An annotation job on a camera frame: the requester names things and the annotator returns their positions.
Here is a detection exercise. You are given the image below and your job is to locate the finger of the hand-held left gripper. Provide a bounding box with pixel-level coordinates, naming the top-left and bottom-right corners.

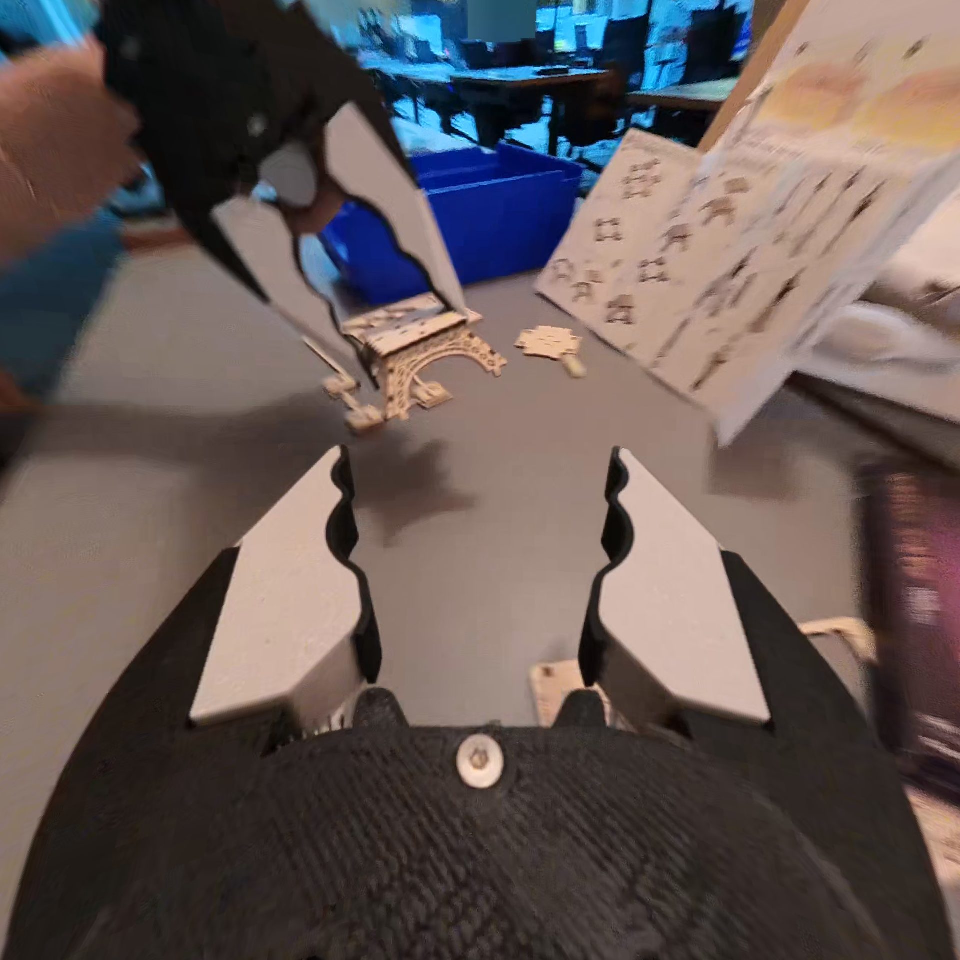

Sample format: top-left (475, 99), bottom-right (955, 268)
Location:
top-left (324, 99), bottom-right (472, 316)
top-left (212, 195), bottom-right (378, 390)

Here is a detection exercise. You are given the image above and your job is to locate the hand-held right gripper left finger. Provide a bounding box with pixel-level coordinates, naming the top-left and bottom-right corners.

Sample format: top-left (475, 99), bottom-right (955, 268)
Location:
top-left (187, 444), bottom-right (384, 729)

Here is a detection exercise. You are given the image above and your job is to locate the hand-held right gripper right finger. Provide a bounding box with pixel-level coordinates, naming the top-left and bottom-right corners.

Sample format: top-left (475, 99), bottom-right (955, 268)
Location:
top-left (577, 446), bottom-right (774, 727)

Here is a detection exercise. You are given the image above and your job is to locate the wooden tower base model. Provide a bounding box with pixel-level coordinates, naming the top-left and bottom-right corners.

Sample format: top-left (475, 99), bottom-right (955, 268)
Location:
top-left (341, 294), bottom-right (507, 421)

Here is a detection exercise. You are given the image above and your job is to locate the grey desk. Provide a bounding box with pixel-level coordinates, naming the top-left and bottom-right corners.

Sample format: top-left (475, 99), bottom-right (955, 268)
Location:
top-left (0, 243), bottom-right (960, 796)

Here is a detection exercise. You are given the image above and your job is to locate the person's left hand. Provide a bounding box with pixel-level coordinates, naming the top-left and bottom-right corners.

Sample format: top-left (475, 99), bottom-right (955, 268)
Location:
top-left (0, 36), bottom-right (145, 265)

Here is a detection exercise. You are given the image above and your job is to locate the blue plastic bin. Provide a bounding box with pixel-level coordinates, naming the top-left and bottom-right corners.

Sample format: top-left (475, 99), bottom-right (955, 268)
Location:
top-left (321, 141), bottom-right (585, 305)

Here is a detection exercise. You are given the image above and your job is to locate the wooden sheet with lattice parts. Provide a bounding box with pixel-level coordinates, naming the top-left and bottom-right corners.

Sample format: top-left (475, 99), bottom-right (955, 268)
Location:
top-left (528, 616), bottom-right (877, 727)

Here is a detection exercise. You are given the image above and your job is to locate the dark background table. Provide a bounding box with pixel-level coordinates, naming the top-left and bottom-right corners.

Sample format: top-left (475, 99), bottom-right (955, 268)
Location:
top-left (626, 78), bottom-right (744, 114)
top-left (450, 67), bottom-right (612, 155)

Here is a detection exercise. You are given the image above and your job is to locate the small jagged wooden plate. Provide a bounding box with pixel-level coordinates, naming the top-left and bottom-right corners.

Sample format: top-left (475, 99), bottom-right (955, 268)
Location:
top-left (515, 326), bottom-right (582, 361)

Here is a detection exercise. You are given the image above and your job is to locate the purple puzzle box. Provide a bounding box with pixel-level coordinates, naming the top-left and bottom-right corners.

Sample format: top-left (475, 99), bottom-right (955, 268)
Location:
top-left (858, 457), bottom-right (960, 800)

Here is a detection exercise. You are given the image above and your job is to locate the paper instruction manual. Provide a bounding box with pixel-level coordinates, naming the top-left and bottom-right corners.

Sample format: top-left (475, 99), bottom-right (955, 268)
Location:
top-left (536, 0), bottom-right (960, 447)

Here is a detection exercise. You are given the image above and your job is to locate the tan backing board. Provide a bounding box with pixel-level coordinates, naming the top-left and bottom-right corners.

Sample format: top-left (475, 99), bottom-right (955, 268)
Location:
top-left (697, 0), bottom-right (815, 151)

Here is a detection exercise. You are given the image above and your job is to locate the wooden frame with square feet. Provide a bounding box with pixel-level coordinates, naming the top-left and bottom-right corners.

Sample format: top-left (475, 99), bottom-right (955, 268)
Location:
top-left (322, 375), bottom-right (385, 435)

